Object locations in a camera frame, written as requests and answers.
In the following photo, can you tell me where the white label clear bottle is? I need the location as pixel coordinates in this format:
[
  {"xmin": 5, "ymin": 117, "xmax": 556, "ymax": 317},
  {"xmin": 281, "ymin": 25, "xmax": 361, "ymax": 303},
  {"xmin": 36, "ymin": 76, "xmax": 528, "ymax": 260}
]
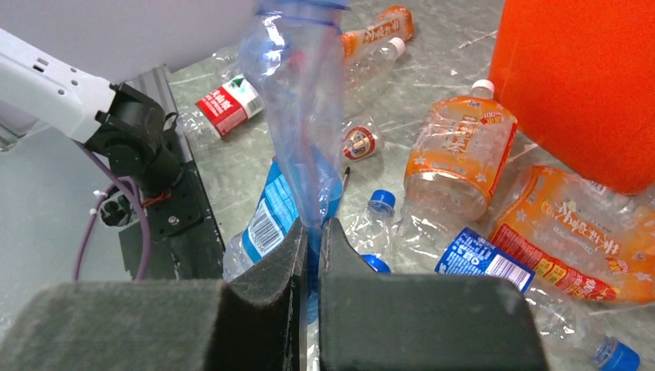
[{"xmin": 344, "ymin": 37, "xmax": 406, "ymax": 96}]

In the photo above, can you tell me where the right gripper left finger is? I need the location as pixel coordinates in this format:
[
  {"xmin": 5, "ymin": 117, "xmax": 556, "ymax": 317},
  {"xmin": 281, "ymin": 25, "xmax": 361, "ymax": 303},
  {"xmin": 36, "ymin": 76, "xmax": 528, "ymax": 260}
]
[{"xmin": 1, "ymin": 221, "xmax": 307, "ymax": 370}]

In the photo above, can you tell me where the large orange bottle right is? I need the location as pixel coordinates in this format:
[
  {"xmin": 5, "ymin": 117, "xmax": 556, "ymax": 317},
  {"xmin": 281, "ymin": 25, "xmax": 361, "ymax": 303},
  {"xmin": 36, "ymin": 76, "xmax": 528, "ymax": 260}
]
[{"xmin": 489, "ymin": 165, "xmax": 654, "ymax": 303}]

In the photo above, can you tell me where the light blue label bottle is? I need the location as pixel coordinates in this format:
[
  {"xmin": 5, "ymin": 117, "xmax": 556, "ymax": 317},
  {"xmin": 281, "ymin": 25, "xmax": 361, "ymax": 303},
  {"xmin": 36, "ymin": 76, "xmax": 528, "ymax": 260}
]
[{"xmin": 223, "ymin": 1, "xmax": 348, "ymax": 322}]

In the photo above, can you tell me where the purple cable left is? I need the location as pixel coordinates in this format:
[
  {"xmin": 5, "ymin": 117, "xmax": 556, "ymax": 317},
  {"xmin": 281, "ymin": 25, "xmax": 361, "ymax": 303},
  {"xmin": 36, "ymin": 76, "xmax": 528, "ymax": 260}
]
[{"xmin": 71, "ymin": 143, "xmax": 154, "ymax": 283}]

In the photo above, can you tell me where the large orange bottle left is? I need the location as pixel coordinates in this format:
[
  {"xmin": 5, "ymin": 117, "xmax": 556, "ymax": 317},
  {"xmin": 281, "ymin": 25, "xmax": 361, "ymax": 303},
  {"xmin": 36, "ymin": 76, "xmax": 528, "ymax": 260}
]
[{"xmin": 403, "ymin": 79, "xmax": 518, "ymax": 221}]

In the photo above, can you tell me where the blue label bottle centre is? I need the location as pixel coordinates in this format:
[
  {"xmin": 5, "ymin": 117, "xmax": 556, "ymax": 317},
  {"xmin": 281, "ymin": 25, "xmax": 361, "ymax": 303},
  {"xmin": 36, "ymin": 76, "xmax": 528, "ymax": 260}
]
[{"xmin": 404, "ymin": 220, "xmax": 643, "ymax": 371}]

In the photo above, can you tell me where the large orange bottle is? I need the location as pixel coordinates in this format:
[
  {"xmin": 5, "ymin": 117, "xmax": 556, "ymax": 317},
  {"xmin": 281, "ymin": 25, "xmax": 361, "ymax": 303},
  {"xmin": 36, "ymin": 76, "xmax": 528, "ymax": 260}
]
[
  {"xmin": 403, "ymin": 79, "xmax": 518, "ymax": 221},
  {"xmin": 489, "ymin": 165, "xmax": 654, "ymax": 303}
]

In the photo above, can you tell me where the black base frame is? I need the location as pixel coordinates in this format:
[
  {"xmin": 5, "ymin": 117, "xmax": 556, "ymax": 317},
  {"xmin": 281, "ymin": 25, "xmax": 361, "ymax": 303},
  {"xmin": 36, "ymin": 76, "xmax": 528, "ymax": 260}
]
[{"xmin": 100, "ymin": 128, "xmax": 226, "ymax": 281}]

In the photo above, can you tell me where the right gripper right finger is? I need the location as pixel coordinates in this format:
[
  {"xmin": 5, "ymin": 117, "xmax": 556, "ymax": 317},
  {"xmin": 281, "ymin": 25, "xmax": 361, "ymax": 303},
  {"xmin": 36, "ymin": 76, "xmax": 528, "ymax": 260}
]
[{"xmin": 318, "ymin": 218, "xmax": 549, "ymax": 370}]

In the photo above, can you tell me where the Pepsi bottle blue label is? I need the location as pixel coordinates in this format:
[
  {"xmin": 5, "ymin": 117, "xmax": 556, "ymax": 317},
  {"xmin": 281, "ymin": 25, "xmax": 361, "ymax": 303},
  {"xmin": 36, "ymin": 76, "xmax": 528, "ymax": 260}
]
[{"xmin": 345, "ymin": 189, "xmax": 395, "ymax": 274}]

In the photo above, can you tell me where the orange plastic bin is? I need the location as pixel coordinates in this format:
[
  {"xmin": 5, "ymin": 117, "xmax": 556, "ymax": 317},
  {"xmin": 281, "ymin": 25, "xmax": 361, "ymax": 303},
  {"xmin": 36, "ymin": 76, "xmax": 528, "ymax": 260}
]
[{"xmin": 489, "ymin": 1, "xmax": 654, "ymax": 195}]

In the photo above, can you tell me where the red label water bottle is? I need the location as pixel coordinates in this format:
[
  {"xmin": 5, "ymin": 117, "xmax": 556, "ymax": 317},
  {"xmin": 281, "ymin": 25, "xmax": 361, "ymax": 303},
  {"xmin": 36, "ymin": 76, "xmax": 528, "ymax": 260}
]
[{"xmin": 183, "ymin": 73, "xmax": 264, "ymax": 147}]

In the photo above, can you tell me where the red cap clear bottle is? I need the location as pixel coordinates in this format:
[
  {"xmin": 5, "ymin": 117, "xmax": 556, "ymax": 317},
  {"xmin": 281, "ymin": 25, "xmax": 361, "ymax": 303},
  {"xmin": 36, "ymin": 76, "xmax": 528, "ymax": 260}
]
[{"xmin": 341, "ymin": 114, "xmax": 385, "ymax": 163}]

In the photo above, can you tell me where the black yellow screwdriver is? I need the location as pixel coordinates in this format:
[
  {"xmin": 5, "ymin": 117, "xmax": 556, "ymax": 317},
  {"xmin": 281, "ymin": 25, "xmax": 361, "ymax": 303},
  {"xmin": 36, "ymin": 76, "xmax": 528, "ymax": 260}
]
[{"xmin": 341, "ymin": 166, "xmax": 351, "ymax": 192}]

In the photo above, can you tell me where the small orange juice bottle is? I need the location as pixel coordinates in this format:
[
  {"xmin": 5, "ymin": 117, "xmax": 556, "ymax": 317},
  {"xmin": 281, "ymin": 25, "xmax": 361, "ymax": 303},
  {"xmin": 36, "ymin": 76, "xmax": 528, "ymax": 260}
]
[{"xmin": 341, "ymin": 5, "xmax": 415, "ymax": 60}]

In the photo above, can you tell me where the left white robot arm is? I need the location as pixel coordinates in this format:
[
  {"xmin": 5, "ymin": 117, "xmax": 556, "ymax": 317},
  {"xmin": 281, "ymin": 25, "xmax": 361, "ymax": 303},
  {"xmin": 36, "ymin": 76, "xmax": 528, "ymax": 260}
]
[{"xmin": 1, "ymin": 30, "xmax": 183, "ymax": 196}]

